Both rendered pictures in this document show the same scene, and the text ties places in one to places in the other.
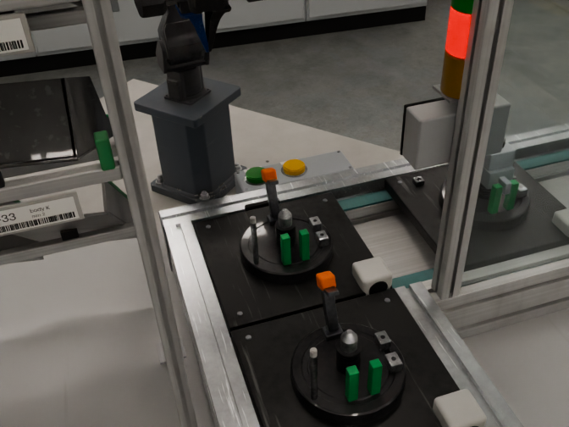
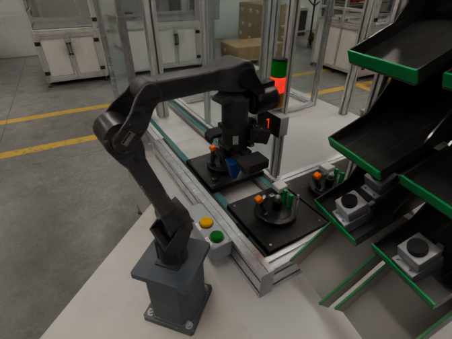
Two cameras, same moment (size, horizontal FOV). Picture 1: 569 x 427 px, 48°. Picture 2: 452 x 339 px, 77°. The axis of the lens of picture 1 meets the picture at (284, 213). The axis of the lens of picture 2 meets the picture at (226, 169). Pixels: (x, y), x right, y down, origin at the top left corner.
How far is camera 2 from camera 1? 1.25 m
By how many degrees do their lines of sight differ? 79
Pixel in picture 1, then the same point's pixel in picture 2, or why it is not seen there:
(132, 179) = not seen: hidden behind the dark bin
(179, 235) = (276, 261)
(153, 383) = not seen: hidden behind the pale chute
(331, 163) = (198, 210)
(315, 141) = (130, 247)
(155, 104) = (189, 273)
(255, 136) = (119, 282)
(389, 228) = (230, 198)
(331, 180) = (212, 208)
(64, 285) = not seen: outside the picture
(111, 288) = (297, 320)
